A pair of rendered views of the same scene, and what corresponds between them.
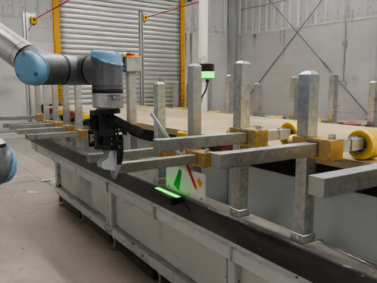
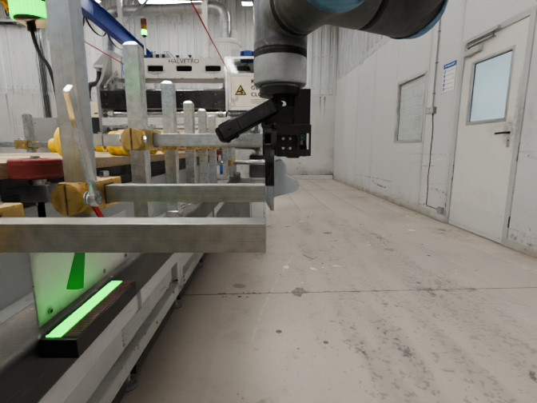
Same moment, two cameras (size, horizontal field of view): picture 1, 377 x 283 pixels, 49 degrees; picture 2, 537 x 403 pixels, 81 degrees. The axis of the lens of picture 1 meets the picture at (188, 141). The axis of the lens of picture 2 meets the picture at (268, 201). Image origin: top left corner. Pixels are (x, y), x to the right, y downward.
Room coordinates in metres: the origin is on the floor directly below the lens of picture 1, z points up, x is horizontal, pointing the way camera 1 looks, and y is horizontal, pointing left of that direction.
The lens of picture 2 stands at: (1.70, 0.53, 0.93)
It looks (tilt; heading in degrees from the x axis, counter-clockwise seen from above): 10 degrees down; 213
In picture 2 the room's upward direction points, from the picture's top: straight up
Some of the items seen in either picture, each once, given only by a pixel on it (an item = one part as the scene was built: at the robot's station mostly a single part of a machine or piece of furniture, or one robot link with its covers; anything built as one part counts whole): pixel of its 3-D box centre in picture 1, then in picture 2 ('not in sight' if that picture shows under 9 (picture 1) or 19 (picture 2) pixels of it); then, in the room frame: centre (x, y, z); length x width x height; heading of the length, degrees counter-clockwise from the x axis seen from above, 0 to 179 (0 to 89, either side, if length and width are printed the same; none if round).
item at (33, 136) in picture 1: (65, 135); not in sight; (2.40, 0.72, 0.80); 0.44 x 0.03 x 0.04; 123
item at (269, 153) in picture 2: not in sight; (269, 160); (1.25, 0.23, 0.91); 0.05 x 0.02 x 0.09; 33
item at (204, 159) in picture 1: (198, 156); (89, 193); (1.42, -0.04, 0.85); 0.14 x 0.06 x 0.05; 33
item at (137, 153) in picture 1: (143, 153); (56, 236); (1.56, 0.17, 0.84); 0.44 x 0.03 x 0.04; 123
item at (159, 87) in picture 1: (159, 142); not in sight; (1.65, 0.12, 0.87); 0.04 x 0.04 x 0.48; 33
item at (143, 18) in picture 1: (143, 68); not in sight; (4.19, 0.45, 1.25); 0.15 x 0.08 x 1.10; 33
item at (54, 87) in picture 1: (55, 115); not in sight; (2.90, 0.93, 0.88); 0.04 x 0.04 x 0.48; 33
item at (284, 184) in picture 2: (106, 163); (282, 185); (1.23, 0.25, 0.86); 0.06 x 0.03 x 0.09; 123
